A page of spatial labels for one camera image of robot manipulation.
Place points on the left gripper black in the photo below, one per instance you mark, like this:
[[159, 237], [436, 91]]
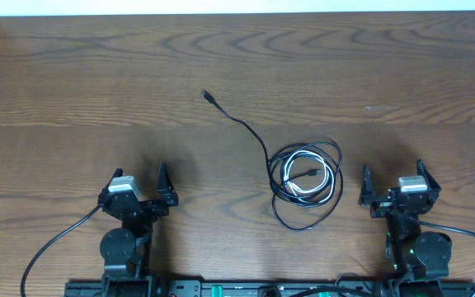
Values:
[[168, 195]]

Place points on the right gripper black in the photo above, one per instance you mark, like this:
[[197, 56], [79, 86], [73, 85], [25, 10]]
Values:
[[379, 209]]

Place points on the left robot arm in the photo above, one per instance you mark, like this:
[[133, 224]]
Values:
[[126, 249]]

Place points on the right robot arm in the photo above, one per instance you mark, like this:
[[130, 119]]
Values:
[[420, 259]]

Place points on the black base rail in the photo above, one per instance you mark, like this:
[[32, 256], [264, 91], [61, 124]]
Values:
[[229, 288]]

